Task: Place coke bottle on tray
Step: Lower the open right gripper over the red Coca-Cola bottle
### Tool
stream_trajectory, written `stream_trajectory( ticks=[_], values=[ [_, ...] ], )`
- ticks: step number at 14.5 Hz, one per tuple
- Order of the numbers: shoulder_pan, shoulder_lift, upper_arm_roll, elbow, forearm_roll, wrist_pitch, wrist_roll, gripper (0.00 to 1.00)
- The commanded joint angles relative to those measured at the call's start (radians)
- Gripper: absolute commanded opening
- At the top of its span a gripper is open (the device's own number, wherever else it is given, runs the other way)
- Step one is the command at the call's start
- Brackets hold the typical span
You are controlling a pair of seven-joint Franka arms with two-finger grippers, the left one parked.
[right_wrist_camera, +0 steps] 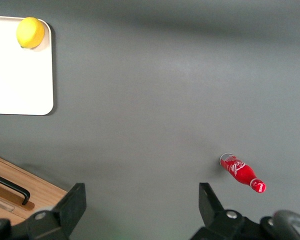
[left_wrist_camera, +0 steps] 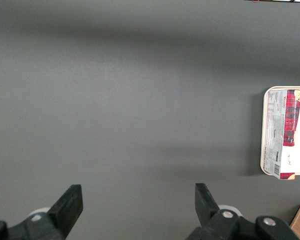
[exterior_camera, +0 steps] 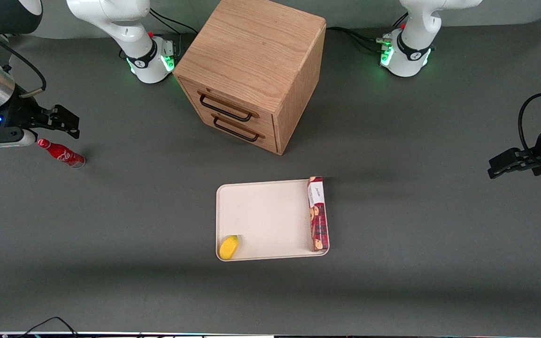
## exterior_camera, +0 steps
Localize dark metal drawer handle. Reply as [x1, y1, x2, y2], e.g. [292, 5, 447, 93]
[212, 115, 264, 143]
[198, 91, 258, 123]

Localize black right base cables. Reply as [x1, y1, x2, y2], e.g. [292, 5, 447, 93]
[148, 7, 199, 37]

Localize red coke bottle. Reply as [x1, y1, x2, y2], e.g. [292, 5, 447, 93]
[37, 138, 86, 169]

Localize red cookie box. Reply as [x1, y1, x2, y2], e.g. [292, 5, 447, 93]
[307, 176, 331, 253]

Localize yellow toy lemon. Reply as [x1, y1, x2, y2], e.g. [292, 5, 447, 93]
[219, 235, 241, 261]

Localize black cable at table edge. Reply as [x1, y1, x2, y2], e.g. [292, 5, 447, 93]
[16, 316, 79, 338]

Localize beige plastic tray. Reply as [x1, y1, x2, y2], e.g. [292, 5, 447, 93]
[216, 178, 331, 262]

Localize wooden drawer cabinet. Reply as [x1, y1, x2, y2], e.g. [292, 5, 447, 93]
[173, 0, 327, 156]

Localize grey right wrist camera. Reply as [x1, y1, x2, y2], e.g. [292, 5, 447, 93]
[0, 127, 37, 152]

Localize black base cables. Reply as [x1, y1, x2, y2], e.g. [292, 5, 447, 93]
[148, 7, 199, 37]
[326, 12, 409, 55]

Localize black left base cables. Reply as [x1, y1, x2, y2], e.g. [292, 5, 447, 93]
[326, 12, 409, 55]

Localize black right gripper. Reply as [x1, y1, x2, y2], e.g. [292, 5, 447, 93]
[0, 94, 81, 140]

